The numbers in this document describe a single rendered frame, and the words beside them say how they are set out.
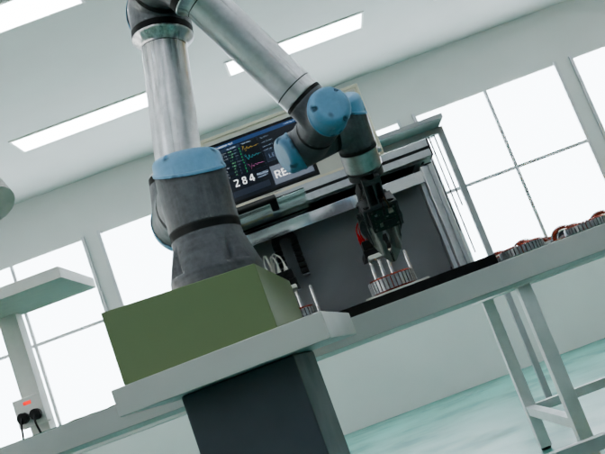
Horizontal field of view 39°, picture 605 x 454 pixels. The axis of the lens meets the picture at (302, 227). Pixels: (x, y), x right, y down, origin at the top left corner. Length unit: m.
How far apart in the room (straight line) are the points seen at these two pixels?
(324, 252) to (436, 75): 6.75
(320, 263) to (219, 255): 0.96
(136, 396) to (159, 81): 0.61
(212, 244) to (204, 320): 0.12
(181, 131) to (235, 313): 0.42
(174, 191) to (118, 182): 7.52
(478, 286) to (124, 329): 0.76
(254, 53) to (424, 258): 0.95
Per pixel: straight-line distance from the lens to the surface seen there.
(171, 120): 1.54
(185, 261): 1.31
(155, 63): 1.59
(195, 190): 1.33
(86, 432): 1.79
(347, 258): 2.23
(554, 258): 1.77
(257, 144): 2.18
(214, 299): 1.25
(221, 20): 1.50
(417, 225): 2.25
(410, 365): 8.39
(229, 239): 1.32
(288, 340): 1.16
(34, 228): 9.03
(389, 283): 1.92
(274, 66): 1.47
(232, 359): 1.18
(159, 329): 1.28
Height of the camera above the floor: 0.68
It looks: 9 degrees up
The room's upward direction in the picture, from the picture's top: 20 degrees counter-clockwise
